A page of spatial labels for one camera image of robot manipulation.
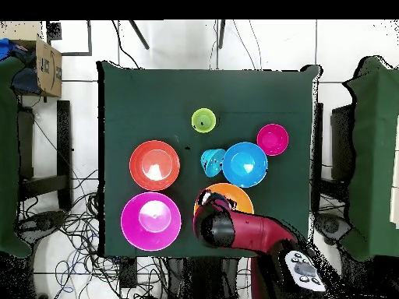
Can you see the cardboard box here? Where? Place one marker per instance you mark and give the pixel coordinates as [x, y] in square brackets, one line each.
[50, 71]

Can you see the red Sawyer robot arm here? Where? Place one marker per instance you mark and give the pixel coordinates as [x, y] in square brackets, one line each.
[258, 230]

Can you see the black stand leg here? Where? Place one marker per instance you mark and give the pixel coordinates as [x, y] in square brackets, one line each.
[138, 34]
[220, 34]

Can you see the black metal frame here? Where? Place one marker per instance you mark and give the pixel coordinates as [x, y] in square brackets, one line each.
[341, 140]
[64, 140]

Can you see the large pink bowl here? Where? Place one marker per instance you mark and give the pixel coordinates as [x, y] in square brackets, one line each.
[151, 221]

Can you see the dark green table cloth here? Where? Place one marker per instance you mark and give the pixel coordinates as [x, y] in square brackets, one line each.
[131, 93]

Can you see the large orange bowl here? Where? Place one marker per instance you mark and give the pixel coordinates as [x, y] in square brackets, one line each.
[240, 196]

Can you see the green side table cloth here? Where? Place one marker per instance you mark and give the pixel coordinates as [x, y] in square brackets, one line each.
[7, 155]
[374, 140]

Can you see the small crimson bowl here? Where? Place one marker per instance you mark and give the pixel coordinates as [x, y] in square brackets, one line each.
[272, 140]

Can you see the yellow cup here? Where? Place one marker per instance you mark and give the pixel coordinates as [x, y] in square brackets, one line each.
[203, 120]

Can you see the small light blue bowl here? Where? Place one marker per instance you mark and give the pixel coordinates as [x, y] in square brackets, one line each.
[212, 162]

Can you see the medium blue bowl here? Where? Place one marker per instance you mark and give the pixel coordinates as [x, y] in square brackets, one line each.
[244, 165]

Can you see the shallow red-orange bowl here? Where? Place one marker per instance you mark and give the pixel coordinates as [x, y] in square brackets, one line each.
[155, 165]

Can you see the dark bag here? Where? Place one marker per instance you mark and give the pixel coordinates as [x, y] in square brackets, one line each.
[26, 81]

